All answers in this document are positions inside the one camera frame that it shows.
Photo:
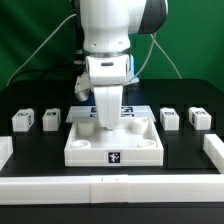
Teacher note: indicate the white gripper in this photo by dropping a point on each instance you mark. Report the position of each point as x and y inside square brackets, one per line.
[105, 72]

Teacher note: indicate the white square table top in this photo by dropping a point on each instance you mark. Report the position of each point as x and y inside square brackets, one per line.
[134, 142]

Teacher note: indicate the white marker sheet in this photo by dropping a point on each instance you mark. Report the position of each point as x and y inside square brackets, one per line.
[126, 111]

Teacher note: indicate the white U-shaped fence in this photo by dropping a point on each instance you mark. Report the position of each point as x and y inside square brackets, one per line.
[32, 171]

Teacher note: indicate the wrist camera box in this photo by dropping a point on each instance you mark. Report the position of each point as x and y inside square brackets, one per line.
[82, 87]

